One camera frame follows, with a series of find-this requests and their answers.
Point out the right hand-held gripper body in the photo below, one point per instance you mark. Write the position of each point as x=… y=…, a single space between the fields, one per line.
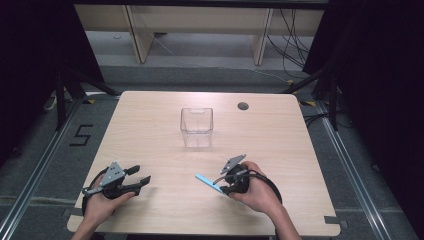
x=238 y=180

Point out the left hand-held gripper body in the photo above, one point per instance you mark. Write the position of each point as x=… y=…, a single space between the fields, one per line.
x=112 y=175

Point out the blue stick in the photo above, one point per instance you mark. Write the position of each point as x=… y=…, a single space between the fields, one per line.
x=207 y=181

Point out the person's right hand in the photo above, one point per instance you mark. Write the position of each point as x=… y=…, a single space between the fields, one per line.
x=261 y=195

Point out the person's left hand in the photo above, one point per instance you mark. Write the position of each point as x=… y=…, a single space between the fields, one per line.
x=101 y=206

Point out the grey tape strip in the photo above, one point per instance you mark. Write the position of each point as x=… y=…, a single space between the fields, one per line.
x=71 y=212
x=331 y=220

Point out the clear plastic container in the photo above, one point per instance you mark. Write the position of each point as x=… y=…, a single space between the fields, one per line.
x=196 y=128

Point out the black metal stand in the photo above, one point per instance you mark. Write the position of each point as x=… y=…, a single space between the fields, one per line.
x=60 y=100
x=333 y=100

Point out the black curtain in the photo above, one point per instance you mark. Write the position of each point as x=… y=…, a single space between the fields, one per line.
x=30 y=66
x=383 y=83

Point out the metal floor rail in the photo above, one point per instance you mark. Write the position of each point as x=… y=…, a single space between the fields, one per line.
x=353 y=173
x=36 y=173

